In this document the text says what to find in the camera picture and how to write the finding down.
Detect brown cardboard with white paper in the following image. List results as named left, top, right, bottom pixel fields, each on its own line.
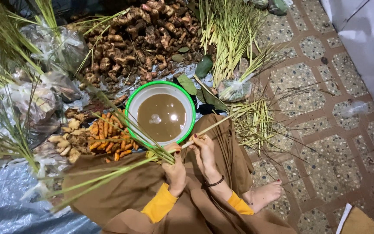
left=336, top=203, right=374, bottom=234

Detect heap of clear plastic bags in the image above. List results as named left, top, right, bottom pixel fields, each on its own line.
left=0, top=23, right=91, bottom=173

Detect pile of trimmed lemongrass stalks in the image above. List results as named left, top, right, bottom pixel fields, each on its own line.
left=199, top=0, right=272, bottom=89

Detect empty clear plastic bag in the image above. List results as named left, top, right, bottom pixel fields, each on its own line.
left=340, top=100, right=370, bottom=119

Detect black bead bracelet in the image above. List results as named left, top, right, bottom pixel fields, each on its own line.
left=205, top=175, right=225, bottom=188

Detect pile of brown galangal roots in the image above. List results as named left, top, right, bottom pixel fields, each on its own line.
left=77, top=0, right=214, bottom=95

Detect brown skirt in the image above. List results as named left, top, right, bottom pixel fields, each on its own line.
left=62, top=114, right=297, bottom=234

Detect person's right hand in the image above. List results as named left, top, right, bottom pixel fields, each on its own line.
left=189, top=133, right=223, bottom=186

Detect person's bare foot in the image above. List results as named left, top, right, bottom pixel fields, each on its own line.
left=242, top=179, right=284, bottom=214

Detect bundles of leafy lemongrass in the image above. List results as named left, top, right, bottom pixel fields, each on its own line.
left=0, top=0, right=62, bottom=177

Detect long green leaf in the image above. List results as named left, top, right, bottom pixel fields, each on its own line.
left=193, top=75, right=229, bottom=112

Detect person's left hand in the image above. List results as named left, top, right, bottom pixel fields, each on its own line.
left=161, top=142, right=187, bottom=198

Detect silver plastic tarp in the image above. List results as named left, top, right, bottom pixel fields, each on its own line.
left=0, top=62, right=213, bottom=234

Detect long green lemongrass stalk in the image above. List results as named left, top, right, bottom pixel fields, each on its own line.
left=44, top=112, right=247, bottom=212

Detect green plastic bags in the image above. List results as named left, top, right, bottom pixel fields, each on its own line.
left=251, top=0, right=293, bottom=16

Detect lemongrass bundle in plastic bag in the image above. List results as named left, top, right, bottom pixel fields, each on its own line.
left=217, top=45, right=283, bottom=103

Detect pile of orange turmeric roots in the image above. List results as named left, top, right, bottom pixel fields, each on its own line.
left=88, top=110, right=140, bottom=163

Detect large dark green leaf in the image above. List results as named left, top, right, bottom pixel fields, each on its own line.
left=195, top=54, right=214, bottom=79

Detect heap of lemongrass trimmings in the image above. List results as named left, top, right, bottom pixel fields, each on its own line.
left=229, top=97, right=293, bottom=156

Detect green-rimmed white basin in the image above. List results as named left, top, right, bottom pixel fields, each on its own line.
left=125, top=80, right=197, bottom=148

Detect light green bay leaf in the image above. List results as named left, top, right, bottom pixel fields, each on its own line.
left=177, top=74, right=198, bottom=96

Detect pile of pale ginger pieces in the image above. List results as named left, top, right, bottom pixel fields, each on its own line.
left=48, top=118, right=83, bottom=164

